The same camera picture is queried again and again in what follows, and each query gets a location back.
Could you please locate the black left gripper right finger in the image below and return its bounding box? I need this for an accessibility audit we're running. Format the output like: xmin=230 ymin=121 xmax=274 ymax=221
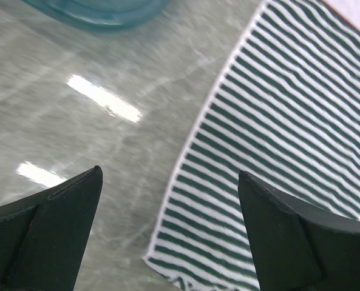
xmin=238 ymin=171 xmax=360 ymax=290

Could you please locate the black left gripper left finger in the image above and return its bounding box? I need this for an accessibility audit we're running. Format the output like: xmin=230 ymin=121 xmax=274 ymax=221
xmin=0 ymin=166 xmax=103 ymax=290

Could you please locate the green white striped towel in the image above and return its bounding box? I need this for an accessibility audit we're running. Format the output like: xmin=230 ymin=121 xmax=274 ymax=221
xmin=144 ymin=1 xmax=360 ymax=290

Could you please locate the teal plastic laundry basket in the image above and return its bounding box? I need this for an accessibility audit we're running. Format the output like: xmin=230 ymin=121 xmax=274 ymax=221
xmin=25 ymin=0 xmax=169 ymax=32

